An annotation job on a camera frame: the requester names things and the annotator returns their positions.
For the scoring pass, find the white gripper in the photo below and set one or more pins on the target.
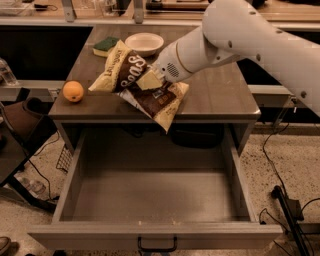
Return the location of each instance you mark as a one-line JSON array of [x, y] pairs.
[[167, 65]]

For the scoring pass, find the brown chip bag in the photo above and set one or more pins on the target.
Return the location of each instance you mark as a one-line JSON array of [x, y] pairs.
[[128, 75]]

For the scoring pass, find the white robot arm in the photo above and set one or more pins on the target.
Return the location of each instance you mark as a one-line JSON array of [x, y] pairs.
[[233, 29]]

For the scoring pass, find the open grey top drawer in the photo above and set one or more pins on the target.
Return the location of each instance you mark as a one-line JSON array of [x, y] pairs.
[[120, 187]]

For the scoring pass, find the white bowl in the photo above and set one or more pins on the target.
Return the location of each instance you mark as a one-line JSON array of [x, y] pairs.
[[145, 44]]

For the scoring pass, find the green yellow sponge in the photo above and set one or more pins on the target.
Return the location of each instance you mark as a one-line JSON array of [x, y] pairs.
[[104, 47]]

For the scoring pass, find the orange fruit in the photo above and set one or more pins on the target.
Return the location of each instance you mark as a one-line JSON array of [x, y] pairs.
[[73, 91]]

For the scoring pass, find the brown office chair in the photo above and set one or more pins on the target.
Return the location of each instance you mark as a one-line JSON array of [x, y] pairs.
[[26, 127]]

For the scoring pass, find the plastic water bottle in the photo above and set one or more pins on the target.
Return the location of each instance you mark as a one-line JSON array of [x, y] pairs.
[[7, 74]]

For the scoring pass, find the plastic bottle on floor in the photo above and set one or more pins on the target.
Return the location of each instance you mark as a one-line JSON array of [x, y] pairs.
[[35, 187]]

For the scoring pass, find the black wire rack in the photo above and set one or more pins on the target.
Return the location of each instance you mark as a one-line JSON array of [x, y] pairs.
[[64, 160]]

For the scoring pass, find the black drawer handle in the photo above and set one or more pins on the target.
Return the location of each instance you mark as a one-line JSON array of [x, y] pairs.
[[148, 245]]

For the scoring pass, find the black stand with cables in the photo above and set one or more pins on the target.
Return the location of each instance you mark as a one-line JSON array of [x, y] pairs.
[[292, 209]]

